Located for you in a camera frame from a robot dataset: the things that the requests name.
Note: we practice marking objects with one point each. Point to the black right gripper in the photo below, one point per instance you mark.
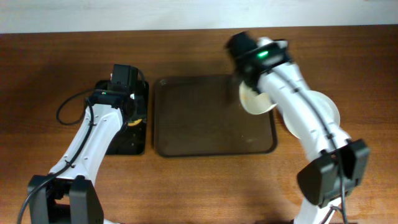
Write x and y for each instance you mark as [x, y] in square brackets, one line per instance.
[236, 81]

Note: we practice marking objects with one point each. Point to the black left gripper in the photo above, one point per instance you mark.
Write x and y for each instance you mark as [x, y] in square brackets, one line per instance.
[137, 112]

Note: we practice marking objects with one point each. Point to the yellow green sponge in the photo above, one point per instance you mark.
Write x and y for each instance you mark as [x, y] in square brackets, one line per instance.
[134, 123]

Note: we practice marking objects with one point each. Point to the white plate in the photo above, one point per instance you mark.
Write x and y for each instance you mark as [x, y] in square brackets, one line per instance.
[254, 103]
[327, 106]

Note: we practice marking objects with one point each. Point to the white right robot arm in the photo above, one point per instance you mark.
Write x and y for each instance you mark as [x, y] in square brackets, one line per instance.
[336, 162]

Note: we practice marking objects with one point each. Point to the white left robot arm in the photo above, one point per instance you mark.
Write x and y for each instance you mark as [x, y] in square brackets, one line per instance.
[113, 122]

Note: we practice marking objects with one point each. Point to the black plastic tray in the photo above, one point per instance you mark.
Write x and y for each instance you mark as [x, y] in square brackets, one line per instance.
[128, 140]

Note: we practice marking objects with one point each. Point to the brown serving tray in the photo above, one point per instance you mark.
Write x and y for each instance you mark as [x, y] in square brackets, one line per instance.
[203, 116]

